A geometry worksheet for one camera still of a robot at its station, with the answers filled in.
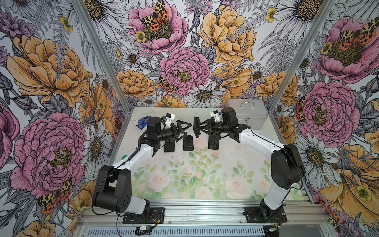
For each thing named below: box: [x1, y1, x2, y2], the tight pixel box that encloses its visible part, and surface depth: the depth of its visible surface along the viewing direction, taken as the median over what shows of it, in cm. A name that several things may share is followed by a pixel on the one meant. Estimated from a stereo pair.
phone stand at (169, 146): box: [163, 139, 176, 153], surface depth 101 cm
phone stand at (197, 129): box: [192, 116, 201, 138], surface depth 84 cm
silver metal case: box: [227, 98, 269, 130], surface depth 104 cm
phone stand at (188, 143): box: [182, 135, 194, 152], surface depth 101 cm
